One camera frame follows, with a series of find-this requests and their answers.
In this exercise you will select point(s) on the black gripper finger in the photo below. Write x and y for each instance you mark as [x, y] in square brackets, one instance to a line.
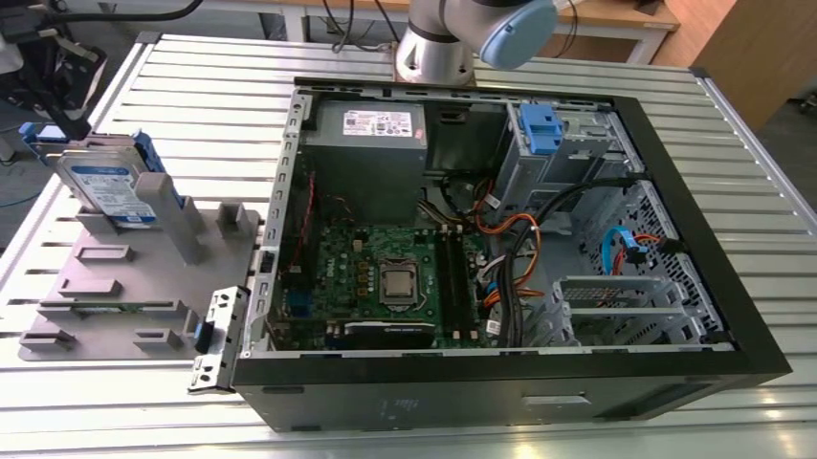
[73, 124]

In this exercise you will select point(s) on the hard disk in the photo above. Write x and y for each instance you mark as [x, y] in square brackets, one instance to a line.
[101, 184]

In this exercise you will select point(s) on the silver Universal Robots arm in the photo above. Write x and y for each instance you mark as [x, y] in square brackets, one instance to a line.
[434, 57]

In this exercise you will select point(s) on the grey parts rack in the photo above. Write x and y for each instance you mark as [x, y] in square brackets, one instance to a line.
[159, 268]

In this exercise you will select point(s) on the green RAM stick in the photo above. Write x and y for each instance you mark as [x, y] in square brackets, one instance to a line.
[105, 310]

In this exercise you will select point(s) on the grey power supply unit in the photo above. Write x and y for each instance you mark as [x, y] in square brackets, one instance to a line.
[363, 181]

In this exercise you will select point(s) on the green motherboard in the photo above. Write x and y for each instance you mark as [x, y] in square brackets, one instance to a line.
[344, 248]

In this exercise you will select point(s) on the silver CPU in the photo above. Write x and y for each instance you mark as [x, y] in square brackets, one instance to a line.
[399, 282]

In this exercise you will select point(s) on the CPU socket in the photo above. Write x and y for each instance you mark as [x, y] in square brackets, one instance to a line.
[401, 304]

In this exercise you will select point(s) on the black graphics card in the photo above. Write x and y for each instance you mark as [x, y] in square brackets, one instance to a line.
[383, 337]

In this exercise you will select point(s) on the black RAM slot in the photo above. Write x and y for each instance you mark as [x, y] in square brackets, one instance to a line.
[450, 287]
[466, 287]

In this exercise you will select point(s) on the blue plastic drive latch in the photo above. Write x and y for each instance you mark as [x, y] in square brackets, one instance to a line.
[539, 119]

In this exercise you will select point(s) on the metal optical drive cage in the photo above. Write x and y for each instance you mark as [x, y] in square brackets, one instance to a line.
[562, 167]

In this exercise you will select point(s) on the black open PC case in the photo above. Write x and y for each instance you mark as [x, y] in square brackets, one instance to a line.
[446, 401]

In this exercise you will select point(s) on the wooden desk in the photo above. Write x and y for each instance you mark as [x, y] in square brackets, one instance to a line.
[612, 16]

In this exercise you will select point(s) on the white post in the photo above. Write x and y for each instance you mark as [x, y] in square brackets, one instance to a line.
[5, 150]

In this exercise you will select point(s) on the white workbench frame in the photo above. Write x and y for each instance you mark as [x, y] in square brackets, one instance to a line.
[295, 28]

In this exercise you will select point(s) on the metal expansion slot bracket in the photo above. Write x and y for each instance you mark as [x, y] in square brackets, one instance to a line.
[220, 306]

